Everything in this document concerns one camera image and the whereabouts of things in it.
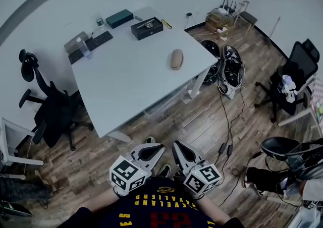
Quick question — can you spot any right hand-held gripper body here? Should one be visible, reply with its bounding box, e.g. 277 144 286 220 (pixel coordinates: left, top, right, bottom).
180 160 223 200

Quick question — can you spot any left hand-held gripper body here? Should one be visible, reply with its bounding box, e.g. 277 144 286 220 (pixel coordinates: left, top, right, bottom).
109 151 154 198

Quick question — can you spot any person's left forearm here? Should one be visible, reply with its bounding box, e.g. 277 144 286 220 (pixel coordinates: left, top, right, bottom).
82 188 122 213

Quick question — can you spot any person's right forearm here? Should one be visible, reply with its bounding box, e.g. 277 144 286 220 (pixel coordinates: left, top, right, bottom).
198 195 232 225

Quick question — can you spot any open black and white bag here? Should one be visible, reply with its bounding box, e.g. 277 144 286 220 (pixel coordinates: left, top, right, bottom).
218 44 246 100

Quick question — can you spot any person's right shoe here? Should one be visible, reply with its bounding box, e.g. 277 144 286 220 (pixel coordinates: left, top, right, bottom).
157 163 172 179

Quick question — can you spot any person's dark printed shirt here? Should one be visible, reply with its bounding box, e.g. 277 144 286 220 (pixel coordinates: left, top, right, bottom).
57 176 246 228

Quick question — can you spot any black office chair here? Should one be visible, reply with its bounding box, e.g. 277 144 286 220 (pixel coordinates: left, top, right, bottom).
254 38 319 123
18 48 94 152

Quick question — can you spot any clear plastic bottle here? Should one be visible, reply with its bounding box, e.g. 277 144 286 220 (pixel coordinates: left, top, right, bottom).
82 40 92 61

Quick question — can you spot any black keyboard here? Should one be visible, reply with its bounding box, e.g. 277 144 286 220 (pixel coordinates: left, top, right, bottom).
68 30 114 65

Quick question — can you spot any black rectangular box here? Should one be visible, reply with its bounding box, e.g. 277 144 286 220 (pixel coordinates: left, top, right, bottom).
130 17 164 41

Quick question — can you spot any white device on chair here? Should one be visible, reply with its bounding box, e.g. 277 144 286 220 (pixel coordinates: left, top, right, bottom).
278 74 298 103

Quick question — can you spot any dark flat device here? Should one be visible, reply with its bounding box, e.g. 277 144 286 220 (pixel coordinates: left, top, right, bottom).
0 200 33 218

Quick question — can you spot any white side desk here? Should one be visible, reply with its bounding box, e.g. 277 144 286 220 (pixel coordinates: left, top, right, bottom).
0 117 45 180

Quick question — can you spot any metallic tool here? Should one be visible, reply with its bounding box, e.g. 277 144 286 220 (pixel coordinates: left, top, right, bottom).
136 18 155 29

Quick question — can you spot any brown cardboard box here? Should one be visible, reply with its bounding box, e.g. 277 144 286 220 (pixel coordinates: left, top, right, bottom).
64 31 89 55

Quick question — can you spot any dark green rectangular box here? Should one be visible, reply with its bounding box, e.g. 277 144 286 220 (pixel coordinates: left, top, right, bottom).
105 9 134 29

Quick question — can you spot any stack of cardboard boxes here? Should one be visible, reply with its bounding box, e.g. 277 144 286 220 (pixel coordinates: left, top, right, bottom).
204 8 238 33

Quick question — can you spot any checkered tablecloth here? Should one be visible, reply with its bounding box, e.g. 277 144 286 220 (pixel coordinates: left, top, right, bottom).
309 73 323 137

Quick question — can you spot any dark seat stool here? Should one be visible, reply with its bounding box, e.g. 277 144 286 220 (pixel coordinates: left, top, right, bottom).
234 0 258 37

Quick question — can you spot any white router with antennas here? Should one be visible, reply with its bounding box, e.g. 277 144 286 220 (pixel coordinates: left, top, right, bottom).
217 0 238 15

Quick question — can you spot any black cable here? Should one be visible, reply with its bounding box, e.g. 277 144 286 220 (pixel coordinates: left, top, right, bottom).
217 88 246 207

